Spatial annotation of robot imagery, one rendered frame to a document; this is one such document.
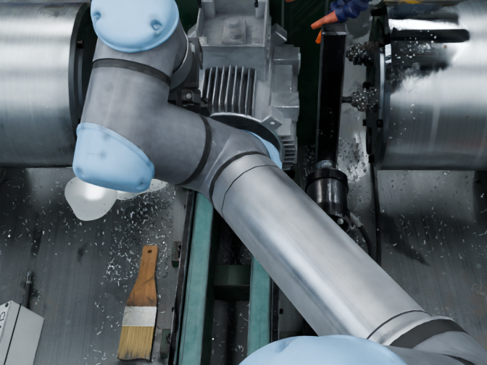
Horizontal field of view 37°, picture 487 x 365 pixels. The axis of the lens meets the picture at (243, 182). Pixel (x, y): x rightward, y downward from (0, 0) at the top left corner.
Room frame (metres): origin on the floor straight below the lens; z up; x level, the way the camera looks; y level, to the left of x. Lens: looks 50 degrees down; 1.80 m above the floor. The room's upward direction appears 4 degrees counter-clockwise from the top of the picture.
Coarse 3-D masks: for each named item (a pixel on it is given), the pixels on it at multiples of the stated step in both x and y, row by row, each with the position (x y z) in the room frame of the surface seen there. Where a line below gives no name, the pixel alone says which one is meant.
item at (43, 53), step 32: (0, 32) 0.83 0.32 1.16; (32, 32) 0.83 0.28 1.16; (64, 32) 0.82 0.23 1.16; (0, 64) 0.78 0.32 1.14; (32, 64) 0.78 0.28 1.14; (64, 64) 0.78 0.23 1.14; (0, 96) 0.75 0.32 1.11; (32, 96) 0.75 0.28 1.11; (64, 96) 0.75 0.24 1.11; (0, 128) 0.73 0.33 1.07; (32, 128) 0.73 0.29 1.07; (64, 128) 0.73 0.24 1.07; (0, 160) 0.74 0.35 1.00; (32, 160) 0.73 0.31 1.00; (64, 160) 0.73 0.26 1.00
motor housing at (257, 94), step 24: (216, 72) 0.78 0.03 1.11; (288, 72) 0.82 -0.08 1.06; (216, 96) 0.75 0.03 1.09; (240, 96) 0.73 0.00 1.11; (264, 96) 0.76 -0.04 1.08; (216, 120) 0.84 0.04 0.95; (240, 120) 0.85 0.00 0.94; (288, 120) 0.73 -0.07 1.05; (288, 144) 0.71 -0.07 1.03; (288, 168) 0.71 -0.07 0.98
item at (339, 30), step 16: (336, 32) 0.68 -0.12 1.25; (320, 48) 0.69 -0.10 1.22; (336, 48) 0.68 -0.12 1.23; (320, 64) 0.68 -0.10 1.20; (336, 64) 0.68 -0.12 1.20; (320, 80) 0.68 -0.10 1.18; (336, 80) 0.67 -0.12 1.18; (320, 96) 0.68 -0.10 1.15; (336, 96) 0.67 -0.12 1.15; (320, 112) 0.68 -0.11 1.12; (336, 112) 0.67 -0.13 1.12; (320, 128) 0.68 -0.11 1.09; (336, 128) 0.67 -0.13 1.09; (320, 144) 0.68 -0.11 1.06; (336, 144) 0.67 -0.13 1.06; (320, 160) 0.68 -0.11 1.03; (336, 160) 0.68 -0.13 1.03
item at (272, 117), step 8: (192, 32) 0.90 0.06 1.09; (272, 32) 0.89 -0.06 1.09; (280, 32) 0.89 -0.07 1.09; (272, 40) 0.88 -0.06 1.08; (280, 40) 0.88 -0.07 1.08; (264, 112) 0.72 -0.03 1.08; (272, 112) 0.71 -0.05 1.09; (280, 112) 0.72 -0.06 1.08; (264, 120) 0.71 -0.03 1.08; (272, 120) 0.71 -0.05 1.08; (280, 120) 0.71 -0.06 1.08; (272, 128) 0.71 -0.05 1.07
